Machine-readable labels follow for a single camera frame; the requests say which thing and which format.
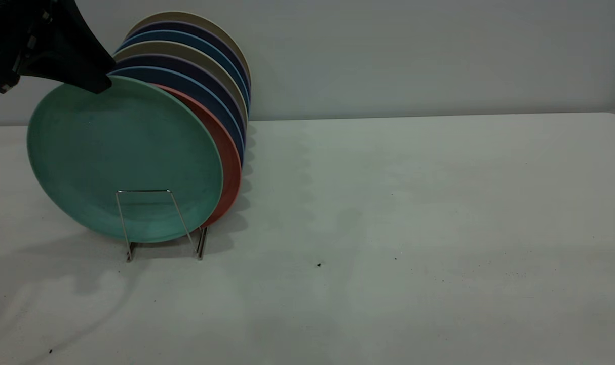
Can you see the green plate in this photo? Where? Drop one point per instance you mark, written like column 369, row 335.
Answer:
column 120, row 157

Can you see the blue plate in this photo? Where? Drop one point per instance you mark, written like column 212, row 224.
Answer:
column 196, row 43
column 206, row 99

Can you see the dark purple plate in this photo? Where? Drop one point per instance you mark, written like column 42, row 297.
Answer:
column 196, row 31
column 201, row 75

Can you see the pink red plate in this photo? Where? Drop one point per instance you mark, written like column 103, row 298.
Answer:
column 229, row 162

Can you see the beige plate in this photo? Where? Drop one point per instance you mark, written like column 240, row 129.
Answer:
column 196, row 21
column 196, row 57

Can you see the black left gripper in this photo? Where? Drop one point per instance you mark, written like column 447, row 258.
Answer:
column 8, row 40

